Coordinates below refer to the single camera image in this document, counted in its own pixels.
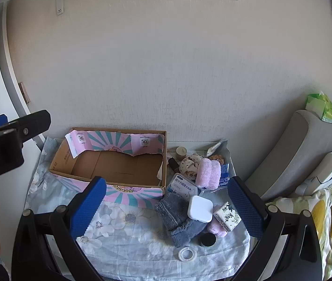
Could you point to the green wipes packet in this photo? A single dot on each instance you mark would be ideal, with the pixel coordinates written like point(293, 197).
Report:
point(322, 108)

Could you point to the silver foil bag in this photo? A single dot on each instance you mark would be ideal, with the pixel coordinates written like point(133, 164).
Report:
point(217, 147)

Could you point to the white window frame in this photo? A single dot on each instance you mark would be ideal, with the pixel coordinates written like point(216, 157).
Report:
point(6, 64)

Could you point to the grey fuzzy cloth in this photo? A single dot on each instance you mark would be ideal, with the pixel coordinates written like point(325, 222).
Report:
point(171, 210)

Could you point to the white brown-dotted cloth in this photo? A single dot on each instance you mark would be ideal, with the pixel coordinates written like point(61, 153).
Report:
point(188, 165)

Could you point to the white pillow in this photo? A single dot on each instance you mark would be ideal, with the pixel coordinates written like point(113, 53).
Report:
point(330, 166)

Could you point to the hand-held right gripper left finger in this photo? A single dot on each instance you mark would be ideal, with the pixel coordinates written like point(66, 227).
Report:
point(88, 207)

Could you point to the brown scrunchie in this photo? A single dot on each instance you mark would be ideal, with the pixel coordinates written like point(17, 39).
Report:
point(217, 158)

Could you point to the yellow floral blanket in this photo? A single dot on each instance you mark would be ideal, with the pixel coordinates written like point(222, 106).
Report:
point(324, 210)

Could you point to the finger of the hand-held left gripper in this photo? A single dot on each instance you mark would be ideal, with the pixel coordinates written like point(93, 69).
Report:
point(34, 124)

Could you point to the grey pillow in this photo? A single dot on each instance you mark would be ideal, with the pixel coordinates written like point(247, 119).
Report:
point(294, 146)

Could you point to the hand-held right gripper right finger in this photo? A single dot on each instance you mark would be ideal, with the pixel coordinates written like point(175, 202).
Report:
point(245, 207)

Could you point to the clear tape roll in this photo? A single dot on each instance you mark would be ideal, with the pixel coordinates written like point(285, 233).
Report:
point(180, 254)

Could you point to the light blue floral cloth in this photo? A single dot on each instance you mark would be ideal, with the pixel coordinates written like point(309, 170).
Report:
point(131, 240)

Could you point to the small brown block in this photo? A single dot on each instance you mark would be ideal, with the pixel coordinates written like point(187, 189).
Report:
point(24, 92)

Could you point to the black round jar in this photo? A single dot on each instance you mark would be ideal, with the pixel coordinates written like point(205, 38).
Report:
point(207, 240)

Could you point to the white packet with blue label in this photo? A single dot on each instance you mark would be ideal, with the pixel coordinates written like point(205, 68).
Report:
point(180, 186)

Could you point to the pink fuzzy sock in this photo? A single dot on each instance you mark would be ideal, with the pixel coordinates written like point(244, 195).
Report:
point(207, 172)
point(217, 229)

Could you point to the pink-lined cardboard box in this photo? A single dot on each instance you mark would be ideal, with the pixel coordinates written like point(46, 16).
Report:
point(110, 164)

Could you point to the beige round jar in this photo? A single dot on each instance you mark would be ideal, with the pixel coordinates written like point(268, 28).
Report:
point(181, 153)

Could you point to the small brown bottle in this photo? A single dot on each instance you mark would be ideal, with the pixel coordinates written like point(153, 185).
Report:
point(173, 164)

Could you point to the floral print tissue packet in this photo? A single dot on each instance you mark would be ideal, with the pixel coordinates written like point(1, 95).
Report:
point(226, 215)

